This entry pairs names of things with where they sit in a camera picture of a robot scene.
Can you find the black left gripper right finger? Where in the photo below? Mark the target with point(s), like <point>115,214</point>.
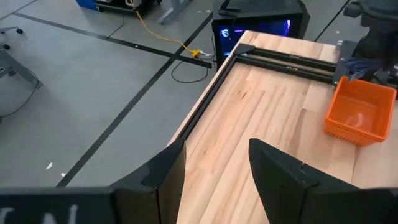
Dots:
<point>295,199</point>

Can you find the black computer tower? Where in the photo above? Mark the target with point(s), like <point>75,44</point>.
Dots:
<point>264,12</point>

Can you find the grey chair base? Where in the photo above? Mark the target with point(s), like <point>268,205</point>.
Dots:
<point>12,67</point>

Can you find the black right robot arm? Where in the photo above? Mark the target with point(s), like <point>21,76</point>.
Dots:
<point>379,12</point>

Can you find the black floor equipment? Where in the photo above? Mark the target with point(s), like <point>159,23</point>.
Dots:
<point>124,4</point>

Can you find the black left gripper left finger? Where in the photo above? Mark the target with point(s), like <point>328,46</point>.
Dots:
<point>155,199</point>

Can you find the blue box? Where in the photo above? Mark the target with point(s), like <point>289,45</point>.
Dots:
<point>87,3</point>

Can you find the orange plastic basket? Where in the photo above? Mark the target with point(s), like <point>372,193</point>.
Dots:
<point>345,124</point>

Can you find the grey desk leg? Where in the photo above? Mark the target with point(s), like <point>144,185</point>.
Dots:
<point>174,11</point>

